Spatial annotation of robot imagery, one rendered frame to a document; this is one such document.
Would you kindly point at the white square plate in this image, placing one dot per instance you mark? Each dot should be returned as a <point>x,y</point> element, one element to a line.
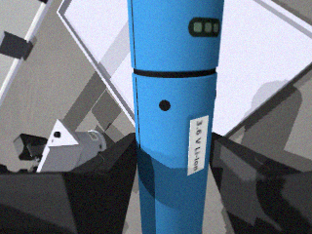
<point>62,154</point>

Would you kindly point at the small grey block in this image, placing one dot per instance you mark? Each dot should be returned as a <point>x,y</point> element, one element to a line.
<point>12,45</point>

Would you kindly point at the blue electric screwdriver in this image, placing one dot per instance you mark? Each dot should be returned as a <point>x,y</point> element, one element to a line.
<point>175,47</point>

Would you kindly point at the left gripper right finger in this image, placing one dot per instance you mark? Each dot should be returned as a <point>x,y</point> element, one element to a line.
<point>260,195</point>

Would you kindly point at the grey cylindrical joint module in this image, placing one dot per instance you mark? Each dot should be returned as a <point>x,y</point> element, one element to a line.
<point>94,143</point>

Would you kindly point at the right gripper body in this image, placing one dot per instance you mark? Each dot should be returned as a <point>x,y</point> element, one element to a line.
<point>21,143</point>

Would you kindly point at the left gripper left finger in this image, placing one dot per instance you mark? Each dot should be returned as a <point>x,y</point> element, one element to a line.
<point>93,198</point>

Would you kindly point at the white shallow tray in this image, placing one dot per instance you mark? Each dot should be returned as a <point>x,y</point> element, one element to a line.
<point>262,45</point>

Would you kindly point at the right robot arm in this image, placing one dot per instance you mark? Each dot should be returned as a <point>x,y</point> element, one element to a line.
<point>3,168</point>

